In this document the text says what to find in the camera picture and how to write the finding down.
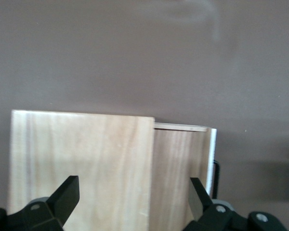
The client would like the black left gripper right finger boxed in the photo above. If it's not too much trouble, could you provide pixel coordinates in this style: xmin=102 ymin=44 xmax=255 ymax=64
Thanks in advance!
xmin=183 ymin=177 xmax=287 ymax=231

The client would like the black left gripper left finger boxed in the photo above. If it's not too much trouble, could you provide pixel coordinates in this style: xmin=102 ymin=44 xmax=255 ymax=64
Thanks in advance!
xmin=0 ymin=175 xmax=80 ymax=231

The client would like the black metal drawer handle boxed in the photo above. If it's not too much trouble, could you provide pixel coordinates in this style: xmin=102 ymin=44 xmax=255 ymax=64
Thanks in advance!
xmin=212 ymin=160 xmax=222 ymax=200

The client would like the wooden drawer with white front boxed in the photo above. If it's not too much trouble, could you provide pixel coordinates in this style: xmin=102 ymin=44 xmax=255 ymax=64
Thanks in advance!
xmin=149 ymin=122 xmax=218 ymax=231

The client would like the light wooden drawer cabinet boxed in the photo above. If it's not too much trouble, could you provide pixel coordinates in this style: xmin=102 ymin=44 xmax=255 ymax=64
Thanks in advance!
xmin=7 ymin=109 xmax=156 ymax=231

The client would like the brown table mat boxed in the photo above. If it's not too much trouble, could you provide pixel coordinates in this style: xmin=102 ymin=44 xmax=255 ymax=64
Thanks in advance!
xmin=0 ymin=0 xmax=289 ymax=231

